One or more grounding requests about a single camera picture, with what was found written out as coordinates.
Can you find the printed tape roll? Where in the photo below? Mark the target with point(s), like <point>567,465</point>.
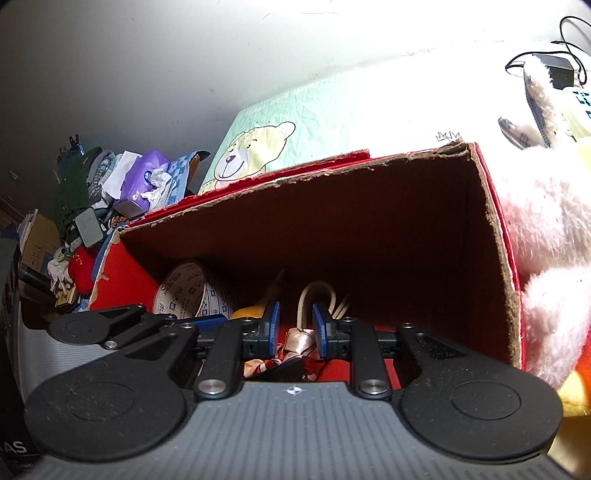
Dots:
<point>184,286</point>

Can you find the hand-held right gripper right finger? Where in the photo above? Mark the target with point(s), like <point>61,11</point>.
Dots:
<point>321,332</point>

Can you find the yellow-orange gourd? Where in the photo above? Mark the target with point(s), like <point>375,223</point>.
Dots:
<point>251,311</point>

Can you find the pale yellow card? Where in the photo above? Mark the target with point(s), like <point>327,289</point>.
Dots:
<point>579,110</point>

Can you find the black power adapter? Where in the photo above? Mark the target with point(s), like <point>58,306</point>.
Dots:
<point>556,69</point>

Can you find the purple tissue pack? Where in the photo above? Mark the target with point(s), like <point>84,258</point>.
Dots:
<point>141,180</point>

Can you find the brown cardboard box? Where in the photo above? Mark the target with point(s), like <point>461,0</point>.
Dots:
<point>39,244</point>

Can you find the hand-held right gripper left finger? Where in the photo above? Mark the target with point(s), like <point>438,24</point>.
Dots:
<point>272,330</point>

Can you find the blue patterned packet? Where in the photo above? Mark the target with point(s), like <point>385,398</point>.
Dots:
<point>184,173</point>

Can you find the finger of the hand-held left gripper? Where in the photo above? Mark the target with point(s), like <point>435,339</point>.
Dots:
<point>288,371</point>
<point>207,323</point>

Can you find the black charger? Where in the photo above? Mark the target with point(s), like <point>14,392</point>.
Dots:
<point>88,226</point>

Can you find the white plush toy yellow feet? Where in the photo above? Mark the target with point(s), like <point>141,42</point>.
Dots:
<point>549,230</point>

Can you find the red cardboard box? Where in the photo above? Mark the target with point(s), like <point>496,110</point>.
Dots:
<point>369,230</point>

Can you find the dark green cloth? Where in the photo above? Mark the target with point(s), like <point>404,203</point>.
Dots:
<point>76,184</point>

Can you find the bear printed blanket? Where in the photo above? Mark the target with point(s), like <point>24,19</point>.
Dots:
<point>323,115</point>

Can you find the red cloth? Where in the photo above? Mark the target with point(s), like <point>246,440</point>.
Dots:
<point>83,270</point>

